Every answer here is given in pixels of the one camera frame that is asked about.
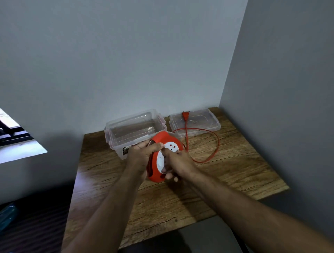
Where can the person's left hand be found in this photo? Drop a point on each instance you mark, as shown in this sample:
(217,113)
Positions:
(137,157)

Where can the person's right hand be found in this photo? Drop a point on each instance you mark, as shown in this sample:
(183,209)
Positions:
(181,165)

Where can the person's right thumb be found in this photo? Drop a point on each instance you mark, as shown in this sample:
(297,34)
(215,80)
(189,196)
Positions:
(165,153)

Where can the person's left thumb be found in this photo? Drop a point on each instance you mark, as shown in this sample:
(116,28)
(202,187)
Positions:
(156,148)

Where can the person's left forearm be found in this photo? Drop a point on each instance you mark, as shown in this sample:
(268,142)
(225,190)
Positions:
(104,216)

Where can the person's right forearm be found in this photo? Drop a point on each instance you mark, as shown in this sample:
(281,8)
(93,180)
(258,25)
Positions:
(250,216)

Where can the clear plastic storage box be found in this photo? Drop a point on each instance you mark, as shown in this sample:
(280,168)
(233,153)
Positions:
(134,130)

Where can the clear plastic box lid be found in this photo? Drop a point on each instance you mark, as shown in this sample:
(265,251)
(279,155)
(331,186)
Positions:
(198,122)

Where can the black framed window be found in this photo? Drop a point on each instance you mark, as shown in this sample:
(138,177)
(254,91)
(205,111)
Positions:
(15,138)

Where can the blue object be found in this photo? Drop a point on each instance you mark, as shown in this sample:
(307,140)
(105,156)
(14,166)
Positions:
(7,216)

